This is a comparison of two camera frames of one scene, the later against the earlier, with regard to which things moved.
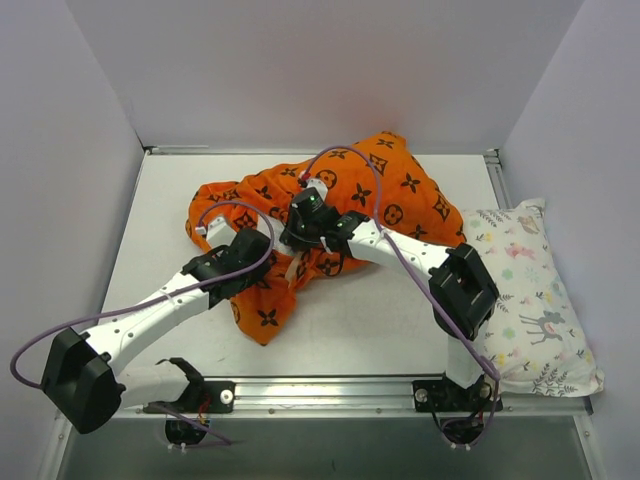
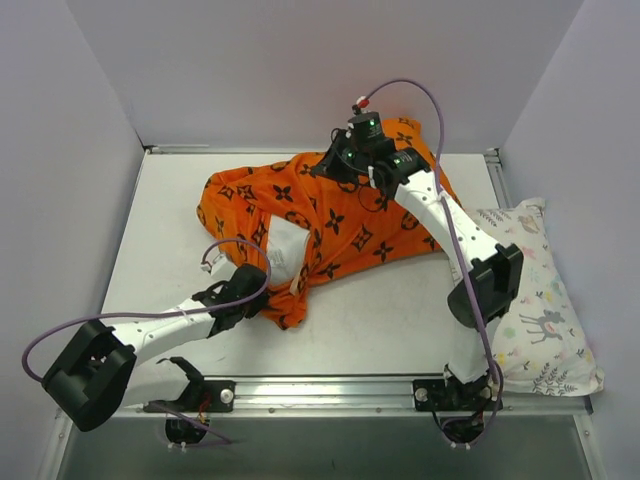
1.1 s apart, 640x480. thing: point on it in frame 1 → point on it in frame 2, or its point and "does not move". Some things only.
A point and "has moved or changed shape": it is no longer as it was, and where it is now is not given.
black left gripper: [245, 241] → [255, 293]
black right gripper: [295, 232] → [333, 163]
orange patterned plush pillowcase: [377, 177] has moved or changed shape
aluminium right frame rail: [498, 179] does not move
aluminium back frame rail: [243, 150] does not move
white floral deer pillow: [536, 343] does not move
